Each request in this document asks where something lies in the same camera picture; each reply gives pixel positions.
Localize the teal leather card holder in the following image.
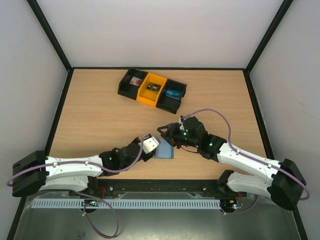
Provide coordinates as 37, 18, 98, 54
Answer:
152, 139, 174, 159

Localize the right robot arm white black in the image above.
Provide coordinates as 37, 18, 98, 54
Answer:
157, 116, 306, 211

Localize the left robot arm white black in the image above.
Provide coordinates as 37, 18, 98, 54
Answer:
6, 134, 161, 197

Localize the blue card in bin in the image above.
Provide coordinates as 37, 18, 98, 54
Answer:
165, 89, 182, 99

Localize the dark card in yellow bin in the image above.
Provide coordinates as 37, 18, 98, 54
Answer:
146, 82, 162, 93

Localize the red white card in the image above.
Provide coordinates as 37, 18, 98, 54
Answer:
129, 76, 143, 87

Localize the right black storage bin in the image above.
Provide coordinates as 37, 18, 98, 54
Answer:
156, 78, 187, 114

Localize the black storage bin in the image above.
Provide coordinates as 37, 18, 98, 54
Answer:
117, 68, 148, 100
156, 78, 187, 114

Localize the yellow storage bin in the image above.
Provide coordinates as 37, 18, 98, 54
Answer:
136, 73, 168, 107

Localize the left black storage bin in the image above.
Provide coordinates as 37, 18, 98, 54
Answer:
117, 68, 148, 100

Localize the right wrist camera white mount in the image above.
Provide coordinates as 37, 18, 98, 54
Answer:
178, 115, 185, 124

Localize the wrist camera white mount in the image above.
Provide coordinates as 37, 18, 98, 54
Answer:
142, 134, 161, 154
178, 115, 185, 124

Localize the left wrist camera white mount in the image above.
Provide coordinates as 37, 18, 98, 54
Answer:
142, 134, 161, 154

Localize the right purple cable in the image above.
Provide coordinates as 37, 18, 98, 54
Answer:
181, 107, 311, 216

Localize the white slotted cable duct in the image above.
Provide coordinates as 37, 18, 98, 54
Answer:
31, 198, 221, 210

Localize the black mounting rail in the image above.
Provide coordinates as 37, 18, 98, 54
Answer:
71, 176, 248, 199

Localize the black enclosure frame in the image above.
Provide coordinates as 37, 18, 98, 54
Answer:
6, 0, 308, 240

